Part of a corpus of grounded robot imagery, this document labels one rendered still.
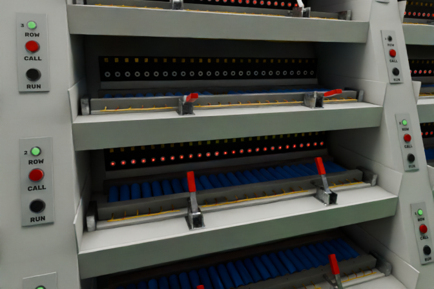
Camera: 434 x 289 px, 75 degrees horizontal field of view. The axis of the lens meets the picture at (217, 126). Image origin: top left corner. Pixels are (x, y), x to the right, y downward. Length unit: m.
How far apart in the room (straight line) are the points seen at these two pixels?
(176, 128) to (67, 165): 0.17
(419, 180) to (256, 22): 0.48
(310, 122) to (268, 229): 0.22
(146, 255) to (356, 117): 0.48
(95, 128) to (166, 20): 0.22
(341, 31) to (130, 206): 0.56
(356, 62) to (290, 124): 0.27
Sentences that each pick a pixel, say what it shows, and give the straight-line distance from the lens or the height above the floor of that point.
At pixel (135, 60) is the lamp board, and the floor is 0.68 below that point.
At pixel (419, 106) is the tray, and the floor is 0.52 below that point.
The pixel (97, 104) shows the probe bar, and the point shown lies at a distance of 0.53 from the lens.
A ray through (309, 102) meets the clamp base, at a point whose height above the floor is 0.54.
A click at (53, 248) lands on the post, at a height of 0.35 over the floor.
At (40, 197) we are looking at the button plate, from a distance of 0.48.
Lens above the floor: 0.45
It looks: 6 degrees up
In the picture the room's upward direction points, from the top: 6 degrees counter-clockwise
